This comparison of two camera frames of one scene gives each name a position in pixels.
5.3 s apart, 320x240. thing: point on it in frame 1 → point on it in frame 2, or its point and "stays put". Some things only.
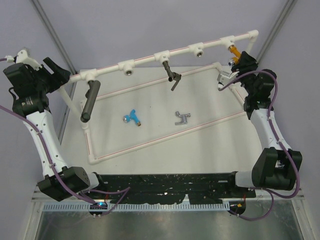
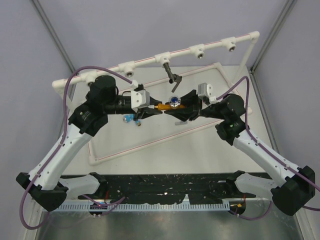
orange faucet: x=237 y=54 → x=174 y=103
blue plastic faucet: x=132 y=115 stays put
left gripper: x=60 y=76 → x=145 y=112
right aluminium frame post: x=289 y=5 stays put
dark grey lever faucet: x=172 y=75 stays put
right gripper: x=246 y=63 → x=184 y=114
